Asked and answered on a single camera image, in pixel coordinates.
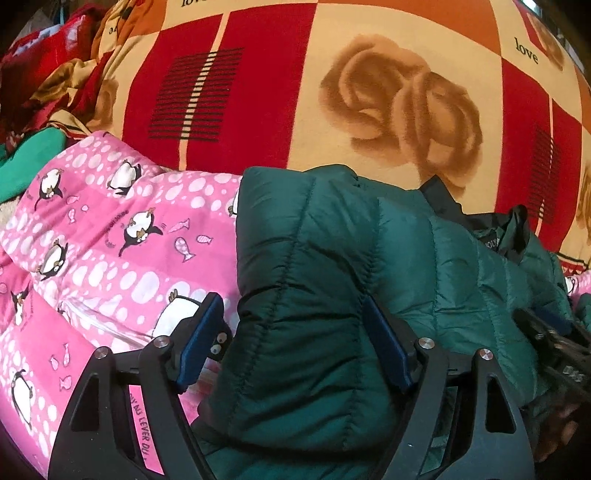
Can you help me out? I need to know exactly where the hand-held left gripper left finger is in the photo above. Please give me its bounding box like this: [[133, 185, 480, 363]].
[[47, 292, 234, 480]]

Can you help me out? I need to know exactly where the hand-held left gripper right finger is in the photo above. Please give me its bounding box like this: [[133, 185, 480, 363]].
[[361, 295, 536, 480]]

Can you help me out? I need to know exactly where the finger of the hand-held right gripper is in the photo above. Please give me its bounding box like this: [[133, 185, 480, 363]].
[[513, 308, 591, 366], [545, 306, 591, 344]]

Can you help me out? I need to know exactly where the dark green puffer jacket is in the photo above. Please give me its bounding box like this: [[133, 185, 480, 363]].
[[190, 164, 591, 480]]

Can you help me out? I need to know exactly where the person's right hand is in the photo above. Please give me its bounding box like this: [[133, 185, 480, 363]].
[[531, 399, 585, 463]]

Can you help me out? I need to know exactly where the pink penguin print blanket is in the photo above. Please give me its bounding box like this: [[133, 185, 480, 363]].
[[0, 130, 245, 480]]

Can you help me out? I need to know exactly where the green cloth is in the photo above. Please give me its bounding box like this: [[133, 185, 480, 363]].
[[0, 127, 68, 204]]

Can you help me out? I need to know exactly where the rose print checked blanket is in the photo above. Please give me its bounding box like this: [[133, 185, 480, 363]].
[[90, 0, 591, 271]]

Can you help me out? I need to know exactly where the red patterned cloth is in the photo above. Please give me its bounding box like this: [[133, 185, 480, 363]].
[[0, 4, 116, 139]]

